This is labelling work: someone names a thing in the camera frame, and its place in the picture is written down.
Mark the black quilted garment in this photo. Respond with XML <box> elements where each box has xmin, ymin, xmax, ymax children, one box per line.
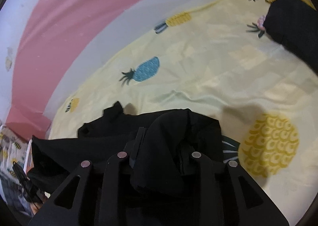
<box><xmin>263</xmin><ymin>0</ymin><xmax>318</xmax><ymax>74</ymax></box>

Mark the pineapple print quilt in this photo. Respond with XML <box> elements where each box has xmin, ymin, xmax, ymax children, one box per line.
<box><xmin>0</xmin><ymin>124</ymin><xmax>34</xmax><ymax>216</ymax></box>

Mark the black hooded jacket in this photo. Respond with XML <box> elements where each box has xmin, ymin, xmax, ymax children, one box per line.
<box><xmin>27</xmin><ymin>100</ymin><xmax>224</xmax><ymax>197</ymax></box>

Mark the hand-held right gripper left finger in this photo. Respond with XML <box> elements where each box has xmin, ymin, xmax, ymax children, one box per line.
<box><xmin>28</xmin><ymin>127</ymin><xmax>149</xmax><ymax>226</ymax></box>

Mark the yellow pineapple bed sheet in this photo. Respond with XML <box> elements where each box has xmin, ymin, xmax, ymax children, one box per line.
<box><xmin>48</xmin><ymin>0</ymin><xmax>318</xmax><ymax>226</ymax></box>

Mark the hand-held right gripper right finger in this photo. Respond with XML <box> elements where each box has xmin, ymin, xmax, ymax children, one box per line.
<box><xmin>181</xmin><ymin>152</ymin><xmax>290</xmax><ymax>226</ymax></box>

